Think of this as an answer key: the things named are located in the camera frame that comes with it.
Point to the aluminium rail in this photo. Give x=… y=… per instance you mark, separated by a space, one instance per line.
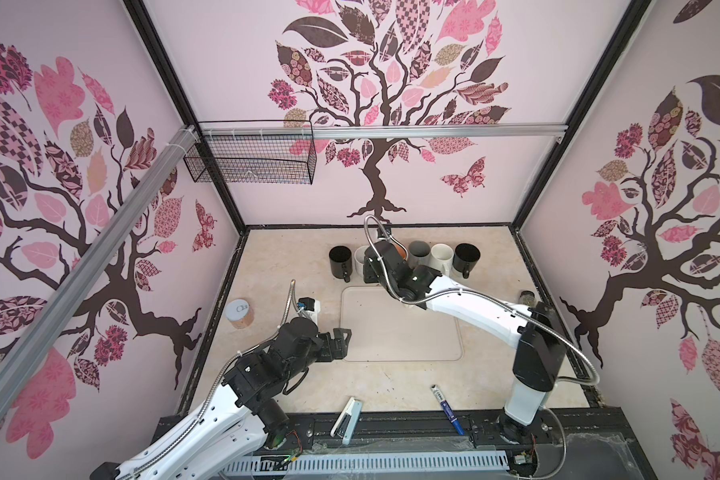
x=22 y=361
x=396 y=131

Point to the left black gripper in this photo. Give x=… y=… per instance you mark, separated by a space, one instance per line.
x=327 y=352

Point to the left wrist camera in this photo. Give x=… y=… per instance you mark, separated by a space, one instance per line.
x=308 y=307

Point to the left aluminium rail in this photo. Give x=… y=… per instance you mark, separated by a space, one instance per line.
x=22 y=361

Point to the back aluminium rail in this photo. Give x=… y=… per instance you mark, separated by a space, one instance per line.
x=396 y=131

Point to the grey mug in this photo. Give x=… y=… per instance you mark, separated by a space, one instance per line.
x=418 y=253

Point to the translucent plastic tray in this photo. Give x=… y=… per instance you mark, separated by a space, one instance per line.
x=383 y=330

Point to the black base frame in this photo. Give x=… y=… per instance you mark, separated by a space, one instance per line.
x=601 y=443

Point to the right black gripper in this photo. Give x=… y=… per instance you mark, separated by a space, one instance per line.
x=368 y=272

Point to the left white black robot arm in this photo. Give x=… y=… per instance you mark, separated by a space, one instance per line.
x=303 y=355

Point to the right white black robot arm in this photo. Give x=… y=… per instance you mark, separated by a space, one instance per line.
x=539 y=351

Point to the cream mug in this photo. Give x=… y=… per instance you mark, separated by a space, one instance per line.
x=359 y=261

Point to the orange tin can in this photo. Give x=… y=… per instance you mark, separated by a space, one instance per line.
x=239 y=314

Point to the black wire basket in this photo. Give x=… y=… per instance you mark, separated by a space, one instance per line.
x=254 y=151

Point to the white slotted cable duct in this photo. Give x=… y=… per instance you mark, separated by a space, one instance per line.
x=369 y=463

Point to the black mug white base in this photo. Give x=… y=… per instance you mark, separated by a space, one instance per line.
x=466 y=256

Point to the white stapler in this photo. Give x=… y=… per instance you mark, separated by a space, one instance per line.
x=345 y=425

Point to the glass spice jar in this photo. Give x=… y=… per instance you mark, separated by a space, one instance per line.
x=527 y=298

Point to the blue marker pen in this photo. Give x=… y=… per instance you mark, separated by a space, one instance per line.
x=447 y=409

